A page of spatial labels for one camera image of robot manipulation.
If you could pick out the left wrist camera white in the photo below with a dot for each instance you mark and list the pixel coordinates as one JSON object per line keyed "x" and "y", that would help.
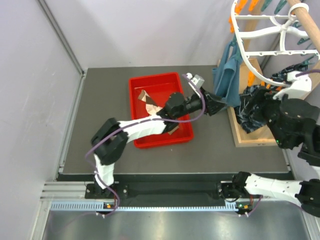
{"x": 194, "y": 81}

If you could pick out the pink brown patterned sock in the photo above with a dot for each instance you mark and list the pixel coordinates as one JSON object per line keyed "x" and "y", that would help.
{"x": 171, "y": 127}

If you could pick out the aluminium rail front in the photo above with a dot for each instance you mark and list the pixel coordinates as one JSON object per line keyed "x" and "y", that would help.
{"x": 72, "y": 196}

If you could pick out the teal clothes peg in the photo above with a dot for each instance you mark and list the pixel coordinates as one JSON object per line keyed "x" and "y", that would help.
{"x": 278, "y": 8}

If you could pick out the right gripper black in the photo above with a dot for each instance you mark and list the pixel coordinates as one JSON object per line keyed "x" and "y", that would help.
{"x": 264, "y": 98}

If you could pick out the dark patterned sock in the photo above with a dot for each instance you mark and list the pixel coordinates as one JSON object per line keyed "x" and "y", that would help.
{"x": 281, "y": 76}

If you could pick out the blue sock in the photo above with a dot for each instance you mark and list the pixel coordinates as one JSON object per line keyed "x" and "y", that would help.
{"x": 226, "y": 76}

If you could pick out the red plastic tray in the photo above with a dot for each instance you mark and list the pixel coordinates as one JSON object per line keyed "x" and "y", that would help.
{"x": 159, "y": 87}

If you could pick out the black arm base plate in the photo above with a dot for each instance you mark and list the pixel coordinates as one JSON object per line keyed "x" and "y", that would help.
{"x": 213, "y": 189}

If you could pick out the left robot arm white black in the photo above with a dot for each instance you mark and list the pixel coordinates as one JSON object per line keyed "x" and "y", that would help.
{"x": 109, "y": 142}

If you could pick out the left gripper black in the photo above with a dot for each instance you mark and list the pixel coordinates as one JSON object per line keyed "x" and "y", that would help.
{"x": 212, "y": 103}

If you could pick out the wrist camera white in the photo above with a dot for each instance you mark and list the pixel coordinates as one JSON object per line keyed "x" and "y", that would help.
{"x": 194, "y": 81}
{"x": 300, "y": 84}

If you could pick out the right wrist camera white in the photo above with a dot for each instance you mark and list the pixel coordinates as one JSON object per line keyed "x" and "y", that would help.
{"x": 300, "y": 84}

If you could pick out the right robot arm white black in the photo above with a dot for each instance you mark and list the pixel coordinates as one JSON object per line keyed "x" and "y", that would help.
{"x": 293, "y": 123}

